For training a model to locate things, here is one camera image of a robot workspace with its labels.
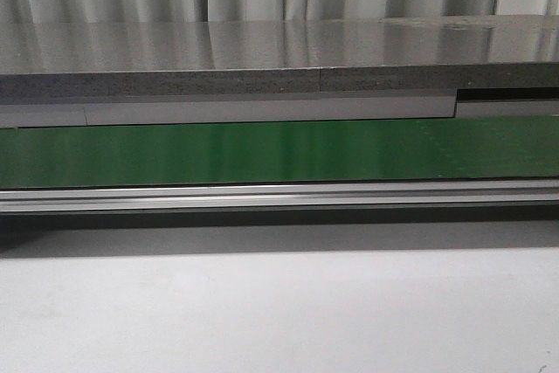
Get grey stone counter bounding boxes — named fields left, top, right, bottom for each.
left=0, top=14, right=559, bottom=128

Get green conveyor belt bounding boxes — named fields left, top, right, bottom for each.
left=1, top=116, right=558, bottom=189

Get aluminium conveyor side rail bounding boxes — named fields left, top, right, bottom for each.
left=1, top=178, right=558, bottom=215

